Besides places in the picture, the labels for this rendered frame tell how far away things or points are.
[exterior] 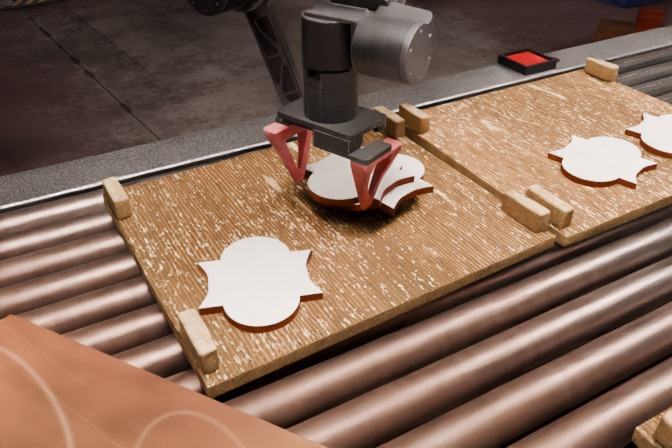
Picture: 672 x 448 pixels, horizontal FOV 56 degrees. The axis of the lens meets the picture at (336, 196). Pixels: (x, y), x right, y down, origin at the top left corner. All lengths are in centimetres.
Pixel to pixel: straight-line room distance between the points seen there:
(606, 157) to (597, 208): 12
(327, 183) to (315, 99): 12
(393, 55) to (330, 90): 9
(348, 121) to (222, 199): 21
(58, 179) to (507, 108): 66
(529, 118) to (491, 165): 17
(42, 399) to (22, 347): 5
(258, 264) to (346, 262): 9
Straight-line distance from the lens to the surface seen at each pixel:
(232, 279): 64
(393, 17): 62
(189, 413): 41
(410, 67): 58
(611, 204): 82
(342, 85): 63
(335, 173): 74
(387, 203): 70
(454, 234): 72
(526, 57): 127
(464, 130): 94
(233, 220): 73
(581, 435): 57
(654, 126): 102
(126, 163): 93
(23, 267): 77
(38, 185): 92
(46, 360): 46
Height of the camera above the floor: 135
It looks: 33 degrees down
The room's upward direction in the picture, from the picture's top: straight up
